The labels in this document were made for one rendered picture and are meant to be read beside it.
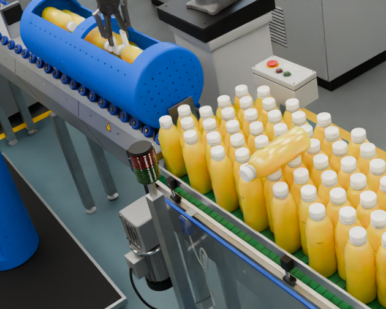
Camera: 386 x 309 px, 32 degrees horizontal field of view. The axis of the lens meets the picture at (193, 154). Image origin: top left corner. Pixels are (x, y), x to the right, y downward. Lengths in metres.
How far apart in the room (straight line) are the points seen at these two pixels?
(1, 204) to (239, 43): 1.23
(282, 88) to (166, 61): 0.38
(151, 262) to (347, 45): 2.23
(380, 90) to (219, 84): 1.52
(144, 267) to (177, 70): 0.66
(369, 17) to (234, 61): 1.49
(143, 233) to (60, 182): 1.82
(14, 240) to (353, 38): 2.22
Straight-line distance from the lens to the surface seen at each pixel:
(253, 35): 2.85
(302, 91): 2.18
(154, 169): 1.74
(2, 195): 3.04
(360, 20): 4.11
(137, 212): 2.16
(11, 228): 3.13
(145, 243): 2.16
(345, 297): 1.65
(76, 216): 3.63
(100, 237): 3.45
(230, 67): 2.82
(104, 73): 2.34
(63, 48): 2.58
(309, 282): 1.78
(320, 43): 3.96
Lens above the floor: 2.22
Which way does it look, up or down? 36 degrees down
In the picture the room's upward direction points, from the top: 14 degrees counter-clockwise
